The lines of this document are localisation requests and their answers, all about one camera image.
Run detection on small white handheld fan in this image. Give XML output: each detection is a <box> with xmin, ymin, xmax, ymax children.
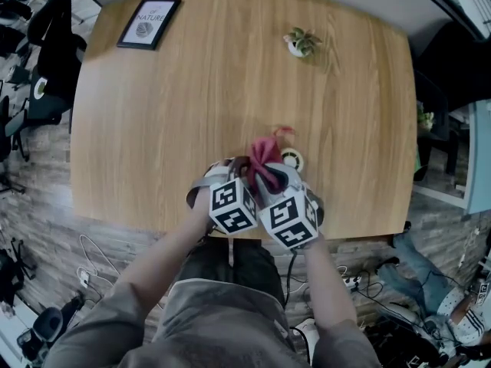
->
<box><xmin>279</xmin><ymin>147</ymin><xmax>307</xmax><ymax>172</ymax></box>

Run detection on potted green plant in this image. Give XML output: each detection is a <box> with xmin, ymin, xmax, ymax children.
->
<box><xmin>417</xmin><ymin>111</ymin><xmax>437</xmax><ymax>130</ymax></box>

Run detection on black office chair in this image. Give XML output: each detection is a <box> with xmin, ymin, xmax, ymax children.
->
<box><xmin>26</xmin><ymin>0</ymin><xmax>87</xmax><ymax>126</ymax></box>
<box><xmin>414</xmin><ymin>21</ymin><xmax>491</xmax><ymax>141</ymax></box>
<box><xmin>0</xmin><ymin>94</ymin><xmax>31</xmax><ymax>160</ymax></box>

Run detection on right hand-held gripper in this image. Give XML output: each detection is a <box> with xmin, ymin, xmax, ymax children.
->
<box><xmin>255</xmin><ymin>163</ymin><xmax>325</xmax><ymax>251</ymax></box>

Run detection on black floor device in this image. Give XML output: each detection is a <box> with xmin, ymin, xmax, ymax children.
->
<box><xmin>17</xmin><ymin>307</ymin><xmax>64</xmax><ymax>360</ymax></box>

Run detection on white charger with cable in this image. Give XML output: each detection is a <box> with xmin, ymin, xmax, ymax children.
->
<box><xmin>75</xmin><ymin>234</ymin><xmax>116</xmax><ymax>288</ymax></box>

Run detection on person's left forearm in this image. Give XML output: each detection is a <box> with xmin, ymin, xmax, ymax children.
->
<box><xmin>114</xmin><ymin>201</ymin><xmax>216</xmax><ymax>321</ymax></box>

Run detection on green and white plate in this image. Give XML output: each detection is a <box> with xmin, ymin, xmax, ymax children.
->
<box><xmin>32</xmin><ymin>77</ymin><xmax>49</xmax><ymax>100</ymax></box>

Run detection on small potted plant white pot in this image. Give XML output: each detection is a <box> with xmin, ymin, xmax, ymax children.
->
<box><xmin>282</xmin><ymin>27</ymin><xmax>323</xmax><ymax>59</ymax></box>

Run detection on black picture frame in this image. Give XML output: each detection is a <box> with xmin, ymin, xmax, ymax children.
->
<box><xmin>116</xmin><ymin>0</ymin><xmax>183</xmax><ymax>51</ymax></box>

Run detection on person's right forearm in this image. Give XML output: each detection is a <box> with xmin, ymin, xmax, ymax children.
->
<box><xmin>302</xmin><ymin>232</ymin><xmax>360</xmax><ymax>344</ymax></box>

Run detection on person's dark shorts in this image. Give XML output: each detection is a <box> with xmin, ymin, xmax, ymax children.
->
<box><xmin>178</xmin><ymin>238</ymin><xmax>287</xmax><ymax>310</ymax></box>

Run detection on red cloth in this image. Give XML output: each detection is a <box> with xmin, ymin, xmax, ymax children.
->
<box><xmin>245</xmin><ymin>126</ymin><xmax>296</xmax><ymax>192</ymax></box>

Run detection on person's grey shirt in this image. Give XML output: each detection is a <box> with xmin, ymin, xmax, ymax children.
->
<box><xmin>41</xmin><ymin>278</ymin><xmax>384</xmax><ymax>368</ymax></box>

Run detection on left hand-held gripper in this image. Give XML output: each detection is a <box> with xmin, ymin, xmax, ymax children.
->
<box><xmin>186</xmin><ymin>157</ymin><xmax>259</xmax><ymax>237</ymax></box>

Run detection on light blue table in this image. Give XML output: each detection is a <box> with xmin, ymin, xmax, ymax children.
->
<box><xmin>464</xmin><ymin>100</ymin><xmax>491</xmax><ymax>214</ymax></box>

